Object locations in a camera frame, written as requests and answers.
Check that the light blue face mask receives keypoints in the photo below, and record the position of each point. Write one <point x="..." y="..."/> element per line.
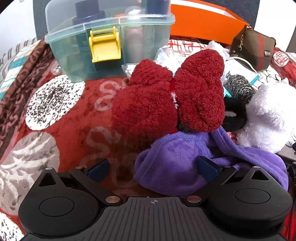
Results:
<point x="240" y="67"/>

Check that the dark blue wide-cap bottle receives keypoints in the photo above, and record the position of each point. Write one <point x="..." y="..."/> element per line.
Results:
<point x="84" y="14"/>

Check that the red printed blanket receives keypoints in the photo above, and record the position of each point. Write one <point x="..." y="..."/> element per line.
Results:
<point x="76" y="132"/>

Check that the white cap bottle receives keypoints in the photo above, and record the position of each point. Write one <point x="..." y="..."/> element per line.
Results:
<point x="134" y="39"/>

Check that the red fuzzy mittens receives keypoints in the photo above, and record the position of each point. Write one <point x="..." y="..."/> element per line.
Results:
<point x="148" y="99"/>

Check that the dark blue silver bottle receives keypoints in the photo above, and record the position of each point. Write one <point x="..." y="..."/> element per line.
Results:
<point x="157" y="6"/>

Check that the brown red-striped pouch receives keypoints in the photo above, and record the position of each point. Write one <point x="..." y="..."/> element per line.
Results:
<point x="256" y="46"/>

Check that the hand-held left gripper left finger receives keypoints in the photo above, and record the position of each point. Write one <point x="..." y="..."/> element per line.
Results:
<point x="98" y="171"/>

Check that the white cloth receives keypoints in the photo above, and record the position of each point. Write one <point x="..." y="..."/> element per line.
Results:
<point x="217" y="49"/>

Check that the clear storage box yellow latch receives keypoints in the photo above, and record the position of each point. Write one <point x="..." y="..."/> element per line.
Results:
<point x="60" y="25"/>

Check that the grey sparkly scrunchie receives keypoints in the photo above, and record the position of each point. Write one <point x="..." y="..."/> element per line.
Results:
<point x="238" y="87"/>

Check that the grey striped cloth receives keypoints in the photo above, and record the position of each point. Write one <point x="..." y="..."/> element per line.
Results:
<point x="22" y="46"/>

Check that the plaid teal bed sheet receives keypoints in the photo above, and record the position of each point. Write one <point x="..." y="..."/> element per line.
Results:
<point x="12" y="74"/>

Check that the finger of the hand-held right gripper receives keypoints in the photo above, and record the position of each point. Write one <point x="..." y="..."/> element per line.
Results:
<point x="289" y="168"/>

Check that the orange cardboard box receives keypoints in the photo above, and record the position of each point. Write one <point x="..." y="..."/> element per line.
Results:
<point x="198" y="25"/>

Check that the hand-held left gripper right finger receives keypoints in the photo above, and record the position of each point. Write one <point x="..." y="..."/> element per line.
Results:
<point x="208" y="168"/>

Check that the white fluffy plush toy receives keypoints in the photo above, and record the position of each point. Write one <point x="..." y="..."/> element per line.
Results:
<point x="270" y="113"/>

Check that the purple fleece towel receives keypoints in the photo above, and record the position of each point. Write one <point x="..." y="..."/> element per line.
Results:
<point x="180" y="162"/>

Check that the black fluffy scrunchie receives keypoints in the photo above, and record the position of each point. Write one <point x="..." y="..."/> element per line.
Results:
<point x="238" y="122"/>

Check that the white crumpled tissue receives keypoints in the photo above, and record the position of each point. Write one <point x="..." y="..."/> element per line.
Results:
<point x="165" y="55"/>

